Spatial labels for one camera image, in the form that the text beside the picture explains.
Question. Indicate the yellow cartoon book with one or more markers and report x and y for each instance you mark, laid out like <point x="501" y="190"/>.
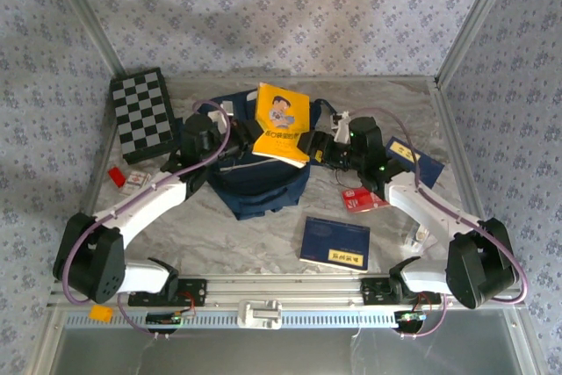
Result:
<point x="281" y="146"/>

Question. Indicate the navy blue backpack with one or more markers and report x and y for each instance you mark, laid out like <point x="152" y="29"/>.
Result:
<point x="259" y="186"/>

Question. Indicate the red rectangular box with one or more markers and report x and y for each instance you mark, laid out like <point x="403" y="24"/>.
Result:
<point x="360" y="201"/>

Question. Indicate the navy book with yellow label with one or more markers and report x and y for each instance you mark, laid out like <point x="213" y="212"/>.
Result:
<point x="333" y="239"/>
<point x="432" y="168"/>

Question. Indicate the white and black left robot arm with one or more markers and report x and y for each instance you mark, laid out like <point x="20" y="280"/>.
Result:
<point x="153" y="204"/>

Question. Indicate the black grey chessboard box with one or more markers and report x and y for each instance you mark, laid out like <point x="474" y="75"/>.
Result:
<point x="140" y="111"/>

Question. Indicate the playing card box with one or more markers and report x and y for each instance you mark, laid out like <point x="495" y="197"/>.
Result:
<point x="136" y="182"/>

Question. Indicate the small red block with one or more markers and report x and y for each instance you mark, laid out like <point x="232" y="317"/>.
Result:
<point x="117" y="176"/>

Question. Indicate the clear plastic case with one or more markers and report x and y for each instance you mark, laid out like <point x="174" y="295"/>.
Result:
<point x="419" y="234"/>

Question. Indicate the white plastic latch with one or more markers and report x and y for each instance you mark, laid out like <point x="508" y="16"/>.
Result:
<point x="259" y="314"/>

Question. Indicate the right circuit board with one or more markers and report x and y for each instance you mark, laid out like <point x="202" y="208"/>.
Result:
<point x="409" y="316"/>

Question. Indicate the circuit board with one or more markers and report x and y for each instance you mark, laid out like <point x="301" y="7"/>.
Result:
<point x="163" y="318"/>
<point x="409" y="316"/>

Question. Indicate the left circuit board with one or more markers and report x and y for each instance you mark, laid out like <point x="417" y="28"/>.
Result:
<point x="163" y="318"/>

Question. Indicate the grey metal panel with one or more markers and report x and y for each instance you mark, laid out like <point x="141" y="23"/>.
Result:
<point x="281" y="353"/>

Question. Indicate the orange block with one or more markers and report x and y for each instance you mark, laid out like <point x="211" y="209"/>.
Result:
<point x="101" y="313"/>

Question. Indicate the aluminium back rail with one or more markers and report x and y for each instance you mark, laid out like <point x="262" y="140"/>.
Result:
<point x="373" y="79"/>

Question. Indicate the aluminium rail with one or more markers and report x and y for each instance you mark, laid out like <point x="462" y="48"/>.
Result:
<point x="373" y="79"/>
<point x="285" y="289"/>
<point x="450" y="129"/>
<point x="102" y="155"/>

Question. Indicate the aluminium right side rail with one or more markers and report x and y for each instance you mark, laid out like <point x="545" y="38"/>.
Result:
<point x="450" y="129"/>

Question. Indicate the aluminium left side rail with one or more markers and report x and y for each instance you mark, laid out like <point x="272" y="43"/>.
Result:
<point x="102" y="155"/>

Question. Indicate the aluminium front rail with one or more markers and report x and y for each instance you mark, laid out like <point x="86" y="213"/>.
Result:
<point x="285" y="289"/>

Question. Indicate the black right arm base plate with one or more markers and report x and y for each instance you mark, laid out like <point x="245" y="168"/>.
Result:
<point x="373" y="290"/>

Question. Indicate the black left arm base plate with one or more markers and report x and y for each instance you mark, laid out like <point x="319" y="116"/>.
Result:
<point x="197" y="291"/>

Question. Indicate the aluminium left corner post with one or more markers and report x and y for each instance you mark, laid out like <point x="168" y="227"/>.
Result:
<point x="88" y="19"/>

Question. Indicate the aluminium corner post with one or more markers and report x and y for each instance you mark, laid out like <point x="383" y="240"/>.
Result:
<point x="474" y="19"/>
<point x="88" y="19"/>

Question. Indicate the aluminium right corner post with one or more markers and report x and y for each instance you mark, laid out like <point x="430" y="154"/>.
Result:
<point x="474" y="19"/>

